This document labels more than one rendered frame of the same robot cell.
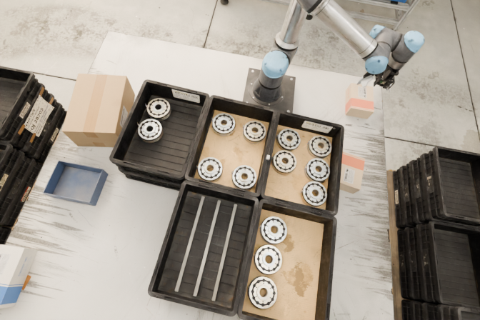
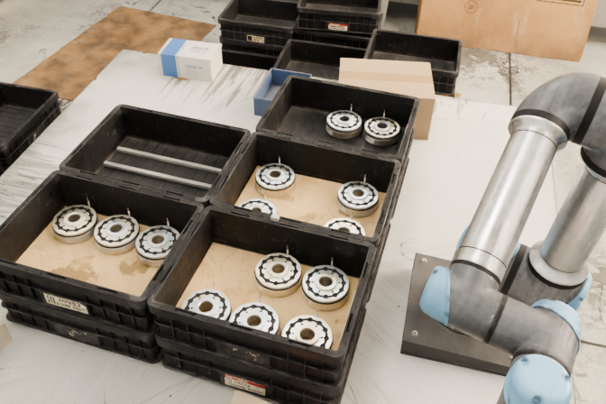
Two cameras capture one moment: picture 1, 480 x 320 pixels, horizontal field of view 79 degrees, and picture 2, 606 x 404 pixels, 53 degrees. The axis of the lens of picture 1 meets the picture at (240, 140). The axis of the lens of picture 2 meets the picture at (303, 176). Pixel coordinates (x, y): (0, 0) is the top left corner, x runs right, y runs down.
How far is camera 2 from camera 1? 129 cm
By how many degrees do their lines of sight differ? 59
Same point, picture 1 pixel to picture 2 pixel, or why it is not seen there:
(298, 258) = (103, 279)
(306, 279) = not seen: hidden behind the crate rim
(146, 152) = (311, 124)
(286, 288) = (68, 257)
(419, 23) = not seen: outside the picture
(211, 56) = (538, 230)
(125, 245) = not seen: hidden behind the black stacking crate
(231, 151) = (308, 209)
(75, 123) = (351, 65)
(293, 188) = (226, 288)
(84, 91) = (400, 68)
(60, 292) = (161, 98)
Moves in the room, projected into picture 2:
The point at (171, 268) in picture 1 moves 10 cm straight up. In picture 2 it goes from (147, 146) to (142, 116)
